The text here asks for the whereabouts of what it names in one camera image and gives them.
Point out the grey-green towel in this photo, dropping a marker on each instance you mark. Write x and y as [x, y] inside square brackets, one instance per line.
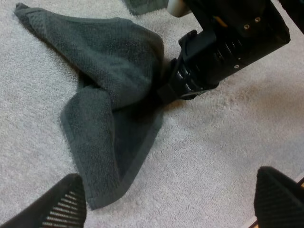
[109, 71]
[142, 6]

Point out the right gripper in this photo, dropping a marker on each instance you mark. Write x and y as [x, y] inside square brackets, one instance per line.
[247, 26]

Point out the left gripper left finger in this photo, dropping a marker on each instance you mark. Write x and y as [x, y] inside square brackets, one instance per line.
[64, 204]

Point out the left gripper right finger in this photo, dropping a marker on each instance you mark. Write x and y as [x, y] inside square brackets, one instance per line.
[278, 202]

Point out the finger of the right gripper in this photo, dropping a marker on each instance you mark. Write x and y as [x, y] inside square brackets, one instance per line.
[190, 83]

